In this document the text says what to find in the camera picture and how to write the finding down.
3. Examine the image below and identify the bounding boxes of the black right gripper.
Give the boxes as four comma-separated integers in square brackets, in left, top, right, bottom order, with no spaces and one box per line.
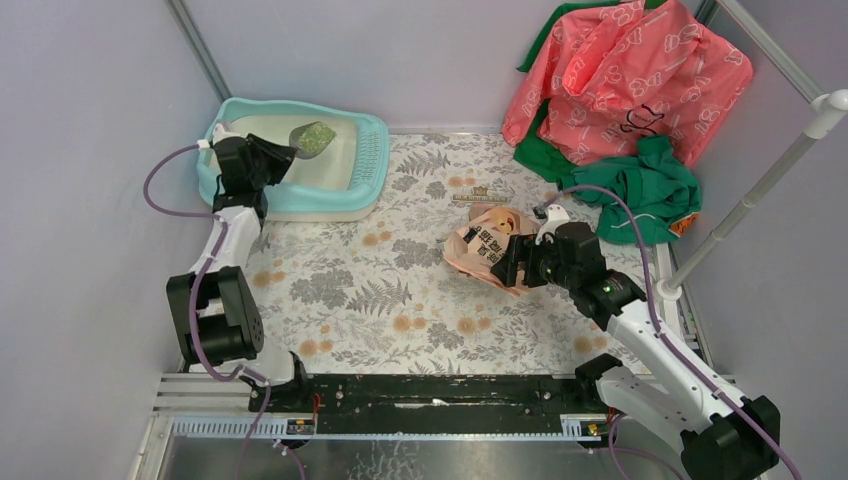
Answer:
[489,233,578,291]

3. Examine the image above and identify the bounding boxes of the pink cat litter bag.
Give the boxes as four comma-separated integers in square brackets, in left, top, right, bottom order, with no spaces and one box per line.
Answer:
[443,204,540,297]

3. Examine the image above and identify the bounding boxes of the silver metal scoop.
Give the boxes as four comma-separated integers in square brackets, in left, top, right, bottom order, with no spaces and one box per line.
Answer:
[289,121,336,159]

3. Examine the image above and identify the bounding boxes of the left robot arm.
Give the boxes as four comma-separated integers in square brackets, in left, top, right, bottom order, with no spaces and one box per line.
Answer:
[166,131,311,411]

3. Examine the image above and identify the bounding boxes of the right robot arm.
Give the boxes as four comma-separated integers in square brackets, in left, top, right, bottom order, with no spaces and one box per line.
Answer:
[492,222,780,479]

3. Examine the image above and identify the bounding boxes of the green cat litter pile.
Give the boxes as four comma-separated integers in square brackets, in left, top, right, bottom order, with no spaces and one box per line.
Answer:
[294,121,336,156]

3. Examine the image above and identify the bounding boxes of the teal litter box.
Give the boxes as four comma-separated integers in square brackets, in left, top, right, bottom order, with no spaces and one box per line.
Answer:
[213,97,389,223]

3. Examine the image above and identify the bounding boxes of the floral patterned table mat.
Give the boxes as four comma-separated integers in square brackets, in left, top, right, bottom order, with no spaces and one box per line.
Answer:
[245,134,645,374]

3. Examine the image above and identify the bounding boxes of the green cloth garment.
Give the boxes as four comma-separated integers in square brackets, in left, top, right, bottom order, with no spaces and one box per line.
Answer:
[512,0,704,247]

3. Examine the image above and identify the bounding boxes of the pink printed garment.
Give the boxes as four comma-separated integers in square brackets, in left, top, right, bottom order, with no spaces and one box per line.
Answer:
[501,1,753,167]

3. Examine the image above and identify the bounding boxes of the white pipe rack stand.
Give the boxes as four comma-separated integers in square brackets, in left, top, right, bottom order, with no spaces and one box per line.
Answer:
[655,89,847,301]

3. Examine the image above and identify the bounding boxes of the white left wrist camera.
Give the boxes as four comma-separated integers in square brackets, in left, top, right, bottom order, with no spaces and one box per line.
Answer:
[195,122,242,150]

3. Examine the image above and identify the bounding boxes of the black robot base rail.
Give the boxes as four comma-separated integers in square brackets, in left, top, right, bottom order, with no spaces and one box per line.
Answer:
[248,374,611,436]

